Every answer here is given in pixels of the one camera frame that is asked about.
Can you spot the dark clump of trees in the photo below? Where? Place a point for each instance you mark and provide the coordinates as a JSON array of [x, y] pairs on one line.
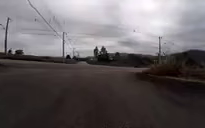
[[100, 55]]

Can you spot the dark grey asphalt road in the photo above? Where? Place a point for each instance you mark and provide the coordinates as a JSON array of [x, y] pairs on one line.
[[90, 96]]

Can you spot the utility pole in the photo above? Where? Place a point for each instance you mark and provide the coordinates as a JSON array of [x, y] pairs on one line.
[[159, 50], [6, 36], [63, 45]]

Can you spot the dry scrub ground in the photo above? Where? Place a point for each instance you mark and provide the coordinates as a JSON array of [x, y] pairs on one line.
[[163, 70]]

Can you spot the brown bare field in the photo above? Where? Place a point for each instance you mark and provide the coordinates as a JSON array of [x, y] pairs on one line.
[[33, 57]]

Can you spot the dark bush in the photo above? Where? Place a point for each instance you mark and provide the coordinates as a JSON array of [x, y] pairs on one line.
[[19, 52]]

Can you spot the pale concrete kerb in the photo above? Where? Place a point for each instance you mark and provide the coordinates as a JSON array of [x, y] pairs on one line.
[[186, 80]]

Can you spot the dark distant hills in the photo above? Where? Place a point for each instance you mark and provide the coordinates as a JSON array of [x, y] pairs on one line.
[[200, 56]]

